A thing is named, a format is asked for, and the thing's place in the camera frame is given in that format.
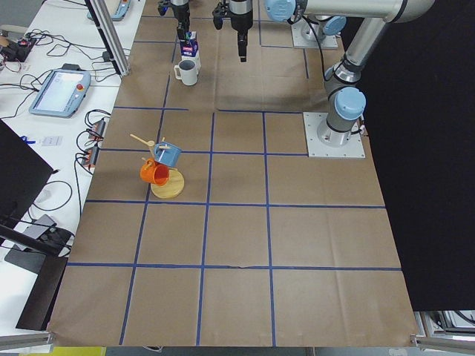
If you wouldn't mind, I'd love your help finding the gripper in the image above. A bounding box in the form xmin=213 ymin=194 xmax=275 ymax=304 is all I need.
xmin=212 ymin=0 xmax=253 ymax=62

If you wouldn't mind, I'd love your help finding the blue milk carton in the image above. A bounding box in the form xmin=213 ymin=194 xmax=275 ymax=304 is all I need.
xmin=180 ymin=31 xmax=201 ymax=71

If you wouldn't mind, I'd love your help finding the white mug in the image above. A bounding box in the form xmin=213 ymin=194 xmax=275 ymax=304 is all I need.
xmin=174 ymin=59 xmax=198 ymax=86

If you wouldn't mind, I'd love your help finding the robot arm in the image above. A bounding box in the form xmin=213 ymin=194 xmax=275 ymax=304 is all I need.
xmin=265 ymin=1 xmax=434 ymax=148
xmin=170 ymin=0 xmax=190 ymax=23

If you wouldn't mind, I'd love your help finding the blue mug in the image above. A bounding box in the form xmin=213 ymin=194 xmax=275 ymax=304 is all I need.
xmin=154 ymin=141 xmax=182 ymax=168

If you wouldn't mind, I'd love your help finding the orange mug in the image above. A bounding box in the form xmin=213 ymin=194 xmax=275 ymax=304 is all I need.
xmin=140 ymin=158 xmax=169 ymax=186

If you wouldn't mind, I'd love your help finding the wooden mug tree stand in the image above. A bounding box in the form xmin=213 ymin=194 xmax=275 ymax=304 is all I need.
xmin=130 ymin=133 xmax=185 ymax=199

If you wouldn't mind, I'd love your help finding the teach pendant tablet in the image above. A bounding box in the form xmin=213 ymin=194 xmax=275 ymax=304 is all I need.
xmin=29 ymin=69 xmax=91 ymax=118

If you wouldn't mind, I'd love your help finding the black monitor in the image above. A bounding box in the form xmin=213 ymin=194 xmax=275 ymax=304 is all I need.
xmin=0 ymin=122 xmax=53 ymax=228

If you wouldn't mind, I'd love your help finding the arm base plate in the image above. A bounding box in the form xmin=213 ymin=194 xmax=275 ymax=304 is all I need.
xmin=291 ymin=14 xmax=338 ymax=50
xmin=303 ymin=112 xmax=366 ymax=159

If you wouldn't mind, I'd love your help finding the aluminium frame post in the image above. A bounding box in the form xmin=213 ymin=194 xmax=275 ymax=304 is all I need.
xmin=85 ymin=0 xmax=131 ymax=77

